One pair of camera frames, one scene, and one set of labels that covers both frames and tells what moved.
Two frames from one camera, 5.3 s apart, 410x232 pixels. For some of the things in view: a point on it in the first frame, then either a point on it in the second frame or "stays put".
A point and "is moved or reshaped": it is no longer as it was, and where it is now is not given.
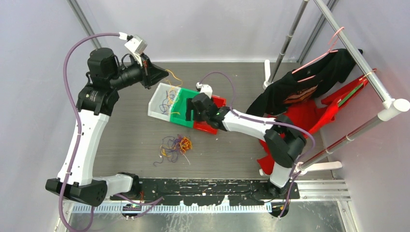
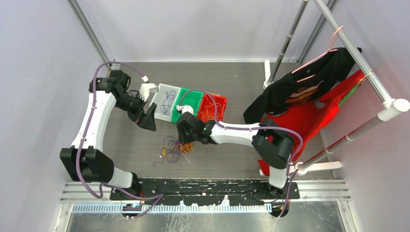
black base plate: x=212 y=193 stays put
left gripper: x=151 y=74 → x=146 y=121
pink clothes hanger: x=329 y=50 stays put
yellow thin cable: x=175 y=78 is moved or reshaped
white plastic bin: x=159 y=107 stays put
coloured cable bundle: x=171 y=147 stays put
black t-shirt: x=303 y=83 stays put
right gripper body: x=199 y=116 → x=186 y=136
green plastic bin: x=178 y=110 stays put
